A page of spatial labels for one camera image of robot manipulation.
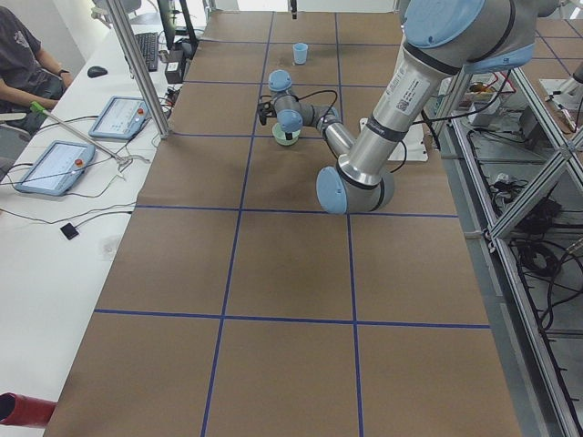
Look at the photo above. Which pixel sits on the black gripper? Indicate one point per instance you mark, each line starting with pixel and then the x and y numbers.
pixel 289 135

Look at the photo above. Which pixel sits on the pale green bowl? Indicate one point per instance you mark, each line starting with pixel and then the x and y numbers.
pixel 280 136

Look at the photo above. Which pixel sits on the light blue plastic cup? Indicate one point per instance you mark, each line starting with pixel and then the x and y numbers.
pixel 300 53

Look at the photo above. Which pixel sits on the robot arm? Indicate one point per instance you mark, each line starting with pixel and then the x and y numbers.
pixel 441 38

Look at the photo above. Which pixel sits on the black box device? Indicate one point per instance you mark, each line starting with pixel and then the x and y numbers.
pixel 175 67

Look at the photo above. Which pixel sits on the black monitor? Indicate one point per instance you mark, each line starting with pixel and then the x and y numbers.
pixel 168 16

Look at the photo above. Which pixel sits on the upper teach pendant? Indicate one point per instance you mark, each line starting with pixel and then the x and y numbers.
pixel 121 119

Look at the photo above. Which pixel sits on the teach pendant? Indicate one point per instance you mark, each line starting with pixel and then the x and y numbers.
pixel 121 119
pixel 57 169

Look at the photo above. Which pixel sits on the black keyboard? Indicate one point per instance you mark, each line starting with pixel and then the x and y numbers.
pixel 148 45

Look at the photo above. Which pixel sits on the black computer mouse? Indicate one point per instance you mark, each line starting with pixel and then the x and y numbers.
pixel 96 71

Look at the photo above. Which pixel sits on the lower teach pendant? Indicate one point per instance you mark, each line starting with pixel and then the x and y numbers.
pixel 57 169

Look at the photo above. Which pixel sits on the small black square pad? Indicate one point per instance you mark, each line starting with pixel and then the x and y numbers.
pixel 69 231

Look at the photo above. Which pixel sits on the seated person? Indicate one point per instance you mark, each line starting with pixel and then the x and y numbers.
pixel 28 74

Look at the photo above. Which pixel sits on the red cylinder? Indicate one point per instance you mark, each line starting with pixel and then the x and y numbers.
pixel 26 411

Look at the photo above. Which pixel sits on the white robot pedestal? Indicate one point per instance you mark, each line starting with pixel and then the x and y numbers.
pixel 413 148

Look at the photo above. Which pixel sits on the aluminium frame post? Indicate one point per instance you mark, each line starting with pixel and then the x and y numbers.
pixel 137 64

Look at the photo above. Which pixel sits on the metal rod with handle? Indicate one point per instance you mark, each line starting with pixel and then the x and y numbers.
pixel 122 161

